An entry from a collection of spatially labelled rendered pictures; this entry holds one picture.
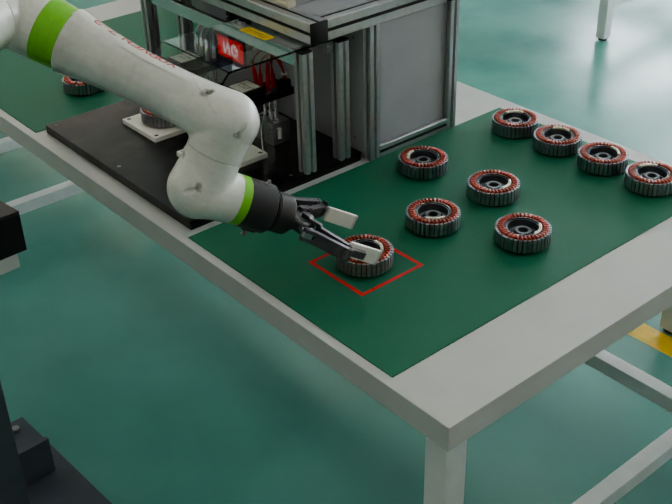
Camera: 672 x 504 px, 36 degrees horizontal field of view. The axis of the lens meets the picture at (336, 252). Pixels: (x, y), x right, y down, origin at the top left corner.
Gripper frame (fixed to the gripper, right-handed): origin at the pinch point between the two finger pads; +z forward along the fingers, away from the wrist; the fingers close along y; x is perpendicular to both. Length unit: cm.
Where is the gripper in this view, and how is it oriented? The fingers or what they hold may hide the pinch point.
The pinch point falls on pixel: (361, 238)
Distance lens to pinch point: 198.7
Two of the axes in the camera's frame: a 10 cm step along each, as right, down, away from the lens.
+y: 3.1, 5.1, -8.0
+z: 8.4, 2.5, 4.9
